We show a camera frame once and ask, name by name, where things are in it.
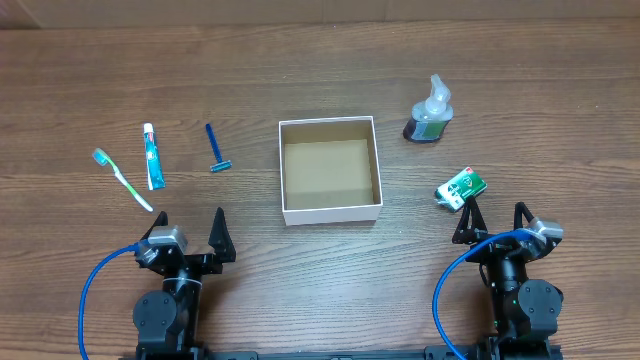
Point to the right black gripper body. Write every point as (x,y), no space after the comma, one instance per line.
(498,246)

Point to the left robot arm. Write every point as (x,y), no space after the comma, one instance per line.
(166,319)

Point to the green soap bar box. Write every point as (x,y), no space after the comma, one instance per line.
(455,192)

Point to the clear soap pump bottle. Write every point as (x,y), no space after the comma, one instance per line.
(430,117)

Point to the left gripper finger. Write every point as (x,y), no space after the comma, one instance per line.
(220,240)
(161,220)

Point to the green white toothbrush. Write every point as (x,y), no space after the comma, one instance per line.
(103,159)

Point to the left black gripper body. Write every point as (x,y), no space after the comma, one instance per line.
(195,261)

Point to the blue disposable razor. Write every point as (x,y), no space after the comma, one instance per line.
(221,164)

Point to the teal toothpaste tube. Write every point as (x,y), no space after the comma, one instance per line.
(155,176)

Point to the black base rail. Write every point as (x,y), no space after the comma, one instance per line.
(429,353)

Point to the white cardboard box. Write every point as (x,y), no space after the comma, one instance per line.
(329,171)

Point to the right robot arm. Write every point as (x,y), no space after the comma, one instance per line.
(524,310)

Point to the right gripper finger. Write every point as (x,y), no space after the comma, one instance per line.
(522,215)
(471,227)

